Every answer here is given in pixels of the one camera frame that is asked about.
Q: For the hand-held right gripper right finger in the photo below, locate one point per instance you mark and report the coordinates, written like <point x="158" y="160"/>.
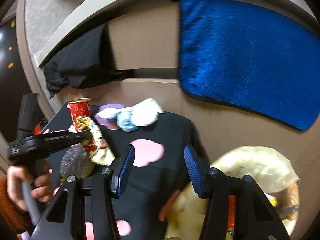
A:
<point x="197" y="172"/>

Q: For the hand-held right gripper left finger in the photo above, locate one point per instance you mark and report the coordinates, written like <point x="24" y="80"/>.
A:
<point x="125" y="172"/>

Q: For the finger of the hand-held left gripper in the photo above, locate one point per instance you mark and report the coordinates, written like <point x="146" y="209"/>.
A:
<point x="75" y="135"/>
<point x="50" y="147"/>

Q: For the gold snack wrapper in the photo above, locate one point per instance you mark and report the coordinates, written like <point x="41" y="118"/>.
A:
<point x="98" y="142"/>

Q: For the red paper cup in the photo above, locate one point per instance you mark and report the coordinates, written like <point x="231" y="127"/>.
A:
<point x="80" y="110"/>

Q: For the purple packet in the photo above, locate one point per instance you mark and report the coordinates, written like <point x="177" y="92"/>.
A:
<point x="107" y="116"/>

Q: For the light blue paper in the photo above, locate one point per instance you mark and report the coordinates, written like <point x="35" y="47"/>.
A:
<point x="126" y="121"/>

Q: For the white tissue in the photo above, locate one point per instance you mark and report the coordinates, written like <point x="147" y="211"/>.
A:
<point x="147" y="112"/>

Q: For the person's left hand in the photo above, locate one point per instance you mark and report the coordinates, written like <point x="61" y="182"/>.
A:
<point x="42" y="187"/>

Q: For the black cloth with pink print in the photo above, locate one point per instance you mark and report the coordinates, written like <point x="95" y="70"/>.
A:
<point x="155" y="180"/>

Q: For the black door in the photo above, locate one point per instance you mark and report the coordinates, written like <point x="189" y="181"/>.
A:
<point x="10" y="80"/>

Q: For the black hanging cloth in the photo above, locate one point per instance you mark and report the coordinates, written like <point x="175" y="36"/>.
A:
<point x="82" y="60"/>

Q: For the blue towel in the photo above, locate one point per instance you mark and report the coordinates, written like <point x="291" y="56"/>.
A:
<point x="250" y="55"/>

